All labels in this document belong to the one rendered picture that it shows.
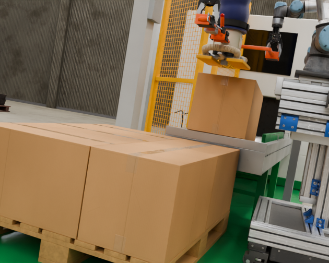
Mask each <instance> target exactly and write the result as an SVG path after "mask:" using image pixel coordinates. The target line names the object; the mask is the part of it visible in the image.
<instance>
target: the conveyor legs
mask: <svg viewBox="0 0 329 263"><path fill-rule="evenodd" d="M279 166H280V161H279V162H278V163H276V164H275V165H274V166H273V167H272V171H271V176H270V179H268V172H269V169H268V170H267V171H266V172H265V173H263V174H262V175H261V176H260V175H259V176H253V175H248V174H243V173H238V172H236V176H240V177H246V178H250V179H254V180H258V181H257V187H256V192H251V191H248V190H244V189H239V188H233V192H235V193H239V194H244V195H249V196H253V197H255V198H254V204H253V210H252V216H251V220H252V217H253V214H254V210H255V207H256V204H257V201H258V199H259V196H264V195H265V190H266V184H267V182H268V183H269V186H268V192H267V197H269V198H274V194H275V188H276V183H277V177H278V171H279ZM250 222H251V221H250Z"/></svg>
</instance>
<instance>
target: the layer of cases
mask: <svg viewBox="0 0 329 263"><path fill-rule="evenodd" d="M239 154H240V150H239V149H234V148H228V147H223V146H217V145H212V144H207V143H203V142H198V141H192V140H187V139H182V138H177V137H171V136H166V135H160V134H155V133H150V132H146V131H141V130H135V129H130V128H125V127H119V126H114V125H109V124H69V123H2V122H0V216H3V217H6V218H9V219H13V220H16V221H19V222H22V223H25V224H29V225H32V226H36V227H38V228H41V229H45V230H48V231H51V232H54V233H57V234H61V235H64V236H67V237H71V238H74V239H78V240H80V241H83V242H86V243H89V244H92V245H96V246H99V247H103V248H106V249H109V250H112V251H115V252H118V253H121V254H124V255H128V256H131V257H134V258H138V259H141V260H144V261H147V262H150V263H168V262H170V261H171V260H172V259H173V258H174V257H175V256H176V255H178V254H179V253H180V252H181V251H183V250H184V249H185V248H186V247H187V246H188V245H190V244H191V243H192V242H193V241H194V240H195V239H196V238H198V237H199V236H200V235H201V234H202V233H203V232H204V231H206V230H207V229H208V228H209V227H210V226H211V225H213V224H214V223H215V222H216V221H217V220H218V219H219V218H221V217H222V216H223V215H224V214H225V213H226V212H228V211H229V210H230V205H231V199H232V193H233V187H234V181H235V177H236V171H237V166H238V159H239Z"/></svg>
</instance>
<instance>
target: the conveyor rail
mask: <svg viewBox="0 0 329 263"><path fill-rule="evenodd" d="M291 143H292V139H290V137H286V138H284V139H283V138H282V139H279V140H278V141H277V140H274V141H270V142H266V144H267V148H266V154H265V160H264V165H263V171H262V174H263V173H265V172H266V171H267V170H268V169H270V168H271V167H273V166H274V165H275V164H276V163H278V162H279V161H280V160H282V159H283V158H284V157H286V156H287V155H289V154H290V149H291Z"/></svg>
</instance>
